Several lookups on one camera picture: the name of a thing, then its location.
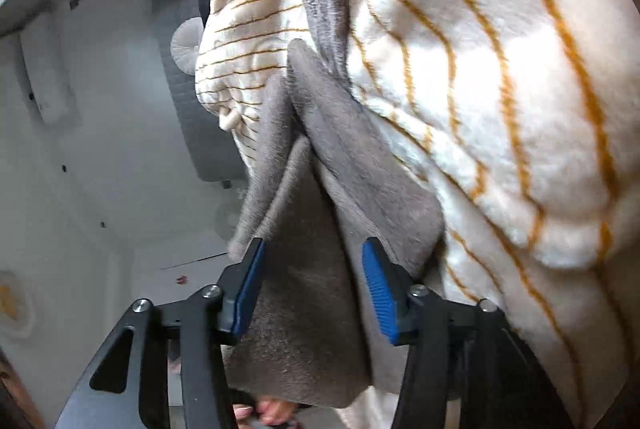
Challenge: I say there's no grey-brown fleece garment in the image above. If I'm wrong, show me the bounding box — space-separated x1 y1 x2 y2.
226 0 444 409

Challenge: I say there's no cream striped fleece garment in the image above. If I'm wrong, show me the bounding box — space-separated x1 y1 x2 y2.
195 0 639 428

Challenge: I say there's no person's hand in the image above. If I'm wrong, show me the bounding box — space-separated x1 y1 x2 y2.
233 397 298 428

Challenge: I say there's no grey padded headboard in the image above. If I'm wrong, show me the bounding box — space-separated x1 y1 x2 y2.
152 0 245 182

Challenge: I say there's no white round pleated cushion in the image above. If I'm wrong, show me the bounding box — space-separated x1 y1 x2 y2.
169 18 204 76

